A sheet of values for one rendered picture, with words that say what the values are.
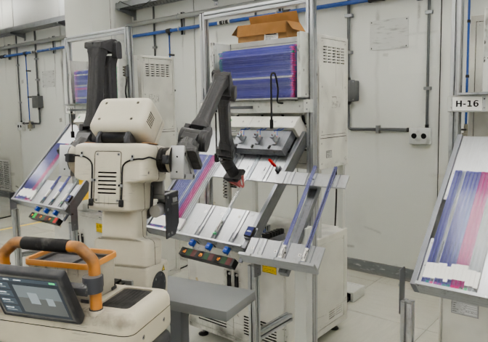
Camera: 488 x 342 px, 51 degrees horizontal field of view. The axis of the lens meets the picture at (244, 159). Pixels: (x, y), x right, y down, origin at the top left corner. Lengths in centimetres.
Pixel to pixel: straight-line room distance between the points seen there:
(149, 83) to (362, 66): 163
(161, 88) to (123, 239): 216
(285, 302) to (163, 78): 195
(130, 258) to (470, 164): 135
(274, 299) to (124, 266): 107
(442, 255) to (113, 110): 126
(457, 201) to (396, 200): 198
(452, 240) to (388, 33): 232
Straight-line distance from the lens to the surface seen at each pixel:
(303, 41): 260
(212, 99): 195
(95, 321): 146
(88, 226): 378
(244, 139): 271
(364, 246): 424
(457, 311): 226
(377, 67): 404
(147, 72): 376
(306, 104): 260
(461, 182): 214
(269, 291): 269
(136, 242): 179
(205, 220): 255
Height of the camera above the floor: 136
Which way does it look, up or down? 6 degrees down
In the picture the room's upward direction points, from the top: 1 degrees counter-clockwise
